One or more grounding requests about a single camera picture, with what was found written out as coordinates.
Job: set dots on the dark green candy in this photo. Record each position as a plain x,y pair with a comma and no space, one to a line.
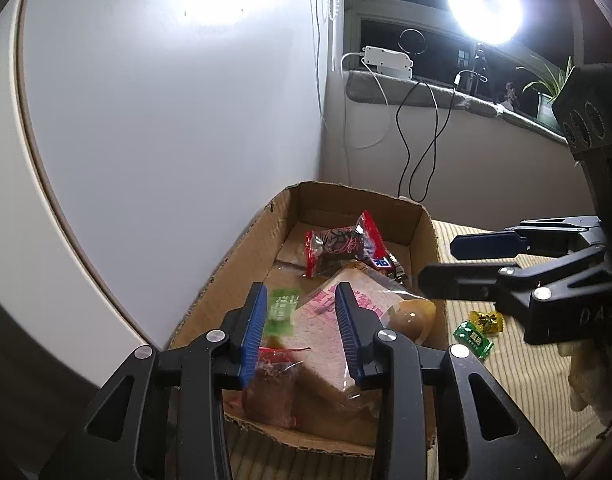
473,341

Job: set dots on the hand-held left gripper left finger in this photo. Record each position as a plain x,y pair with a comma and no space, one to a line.
253,340

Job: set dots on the striped blanket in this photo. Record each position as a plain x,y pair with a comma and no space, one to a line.
526,385

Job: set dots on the brown cardboard box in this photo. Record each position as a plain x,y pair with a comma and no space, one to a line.
225,280

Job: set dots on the yellow candy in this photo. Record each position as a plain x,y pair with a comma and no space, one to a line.
486,320

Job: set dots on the light green candy packet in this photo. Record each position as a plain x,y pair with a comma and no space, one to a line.
281,312

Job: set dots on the red dried fruit packet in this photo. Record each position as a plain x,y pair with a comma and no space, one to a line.
336,245

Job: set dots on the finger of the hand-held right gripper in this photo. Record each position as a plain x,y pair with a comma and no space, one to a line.
486,244
456,280

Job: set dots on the brown snack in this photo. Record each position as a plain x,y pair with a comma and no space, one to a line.
273,395

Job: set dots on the sliced bread packet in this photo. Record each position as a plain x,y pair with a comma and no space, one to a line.
316,340

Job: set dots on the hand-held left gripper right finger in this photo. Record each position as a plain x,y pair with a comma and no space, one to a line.
347,335

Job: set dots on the white power strip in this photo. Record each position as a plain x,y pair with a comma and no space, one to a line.
386,60

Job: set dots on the brown chocolate bar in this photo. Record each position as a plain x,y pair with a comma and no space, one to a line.
381,260

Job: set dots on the potted spider plant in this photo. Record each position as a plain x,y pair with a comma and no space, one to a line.
546,105

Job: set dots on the yellow bun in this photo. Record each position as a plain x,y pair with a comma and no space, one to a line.
411,317

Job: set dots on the small figurine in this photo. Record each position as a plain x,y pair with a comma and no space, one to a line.
509,96

